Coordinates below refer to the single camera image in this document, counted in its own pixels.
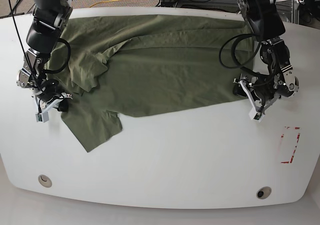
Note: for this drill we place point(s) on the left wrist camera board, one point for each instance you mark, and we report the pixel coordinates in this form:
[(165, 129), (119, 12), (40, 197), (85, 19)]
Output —
[(256, 116)]

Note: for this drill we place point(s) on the left table cable grommet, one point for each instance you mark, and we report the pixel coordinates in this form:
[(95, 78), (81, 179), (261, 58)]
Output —
[(45, 181)]

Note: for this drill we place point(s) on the table cable grommet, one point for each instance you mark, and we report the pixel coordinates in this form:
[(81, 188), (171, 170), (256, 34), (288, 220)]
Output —
[(264, 193), (45, 181)]

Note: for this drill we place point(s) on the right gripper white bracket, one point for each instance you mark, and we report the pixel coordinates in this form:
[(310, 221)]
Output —
[(51, 99)]

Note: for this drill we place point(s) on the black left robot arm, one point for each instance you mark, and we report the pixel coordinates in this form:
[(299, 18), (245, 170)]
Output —
[(266, 27)]

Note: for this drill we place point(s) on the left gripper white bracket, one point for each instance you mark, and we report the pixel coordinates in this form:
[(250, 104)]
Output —
[(260, 97)]

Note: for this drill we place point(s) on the red tape rectangle marking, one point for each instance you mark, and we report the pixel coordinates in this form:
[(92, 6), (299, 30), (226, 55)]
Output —
[(288, 144)]

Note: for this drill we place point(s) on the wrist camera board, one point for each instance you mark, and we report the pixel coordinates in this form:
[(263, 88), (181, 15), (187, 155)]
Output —
[(256, 116), (42, 117)]

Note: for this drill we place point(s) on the right table cable grommet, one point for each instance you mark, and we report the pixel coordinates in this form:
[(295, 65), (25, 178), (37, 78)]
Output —
[(264, 193)]

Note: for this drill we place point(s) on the olive green t-shirt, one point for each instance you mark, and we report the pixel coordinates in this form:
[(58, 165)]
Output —
[(141, 65)]

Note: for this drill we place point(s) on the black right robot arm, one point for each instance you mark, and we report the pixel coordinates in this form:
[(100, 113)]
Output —
[(50, 18)]

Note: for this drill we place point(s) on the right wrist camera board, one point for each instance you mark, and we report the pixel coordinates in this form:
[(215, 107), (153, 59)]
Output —
[(42, 117)]

